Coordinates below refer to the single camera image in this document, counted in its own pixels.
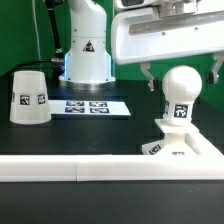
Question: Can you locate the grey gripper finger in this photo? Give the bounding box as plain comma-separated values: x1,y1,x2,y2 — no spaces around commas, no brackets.
206,51,224,84
140,62,155,91

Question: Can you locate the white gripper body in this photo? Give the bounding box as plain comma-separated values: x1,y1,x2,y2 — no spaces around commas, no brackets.
111,8,224,64

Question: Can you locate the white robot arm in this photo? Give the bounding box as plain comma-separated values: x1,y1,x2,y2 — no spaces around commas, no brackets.
60,0,224,89

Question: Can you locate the black cable hose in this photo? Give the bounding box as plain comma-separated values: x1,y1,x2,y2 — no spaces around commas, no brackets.
9,0,67,73

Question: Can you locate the white L-shaped fence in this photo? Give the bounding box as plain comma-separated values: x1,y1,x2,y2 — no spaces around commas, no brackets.
0,132,224,182

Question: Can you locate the white lamp bulb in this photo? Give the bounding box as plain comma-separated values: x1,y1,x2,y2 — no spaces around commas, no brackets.
162,65,202,126

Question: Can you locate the white lamp shade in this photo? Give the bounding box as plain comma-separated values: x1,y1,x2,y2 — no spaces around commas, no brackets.
10,71,51,125

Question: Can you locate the thin white cable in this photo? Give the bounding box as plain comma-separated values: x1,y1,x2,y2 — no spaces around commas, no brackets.
31,0,42,61

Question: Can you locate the white marker sheet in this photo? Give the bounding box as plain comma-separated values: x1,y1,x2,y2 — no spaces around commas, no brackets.
49,100,130,116

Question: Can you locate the white lamp base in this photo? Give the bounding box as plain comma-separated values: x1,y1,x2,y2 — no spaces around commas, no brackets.
142,119,199,156

